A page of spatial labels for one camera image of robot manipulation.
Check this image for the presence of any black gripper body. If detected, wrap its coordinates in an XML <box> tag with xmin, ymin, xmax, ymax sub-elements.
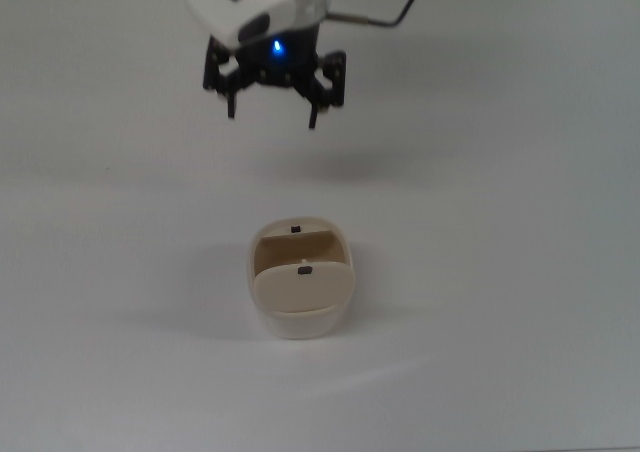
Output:
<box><xmin>234</xmin><ymin>20</ymin><xmax>327</xmax><ymax>87</ymax></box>

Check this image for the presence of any small cream lidded bin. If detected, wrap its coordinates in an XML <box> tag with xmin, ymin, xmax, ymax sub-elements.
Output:
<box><xmin>246</xmin><ymin>215</ymin><xmax>358</xmax><ymax>341</ymax></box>

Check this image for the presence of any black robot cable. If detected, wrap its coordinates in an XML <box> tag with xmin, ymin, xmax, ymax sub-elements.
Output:
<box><xmin>327</xmin><ymin>0</ymin><xmax>436</xmax><ymax>28</ymax></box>

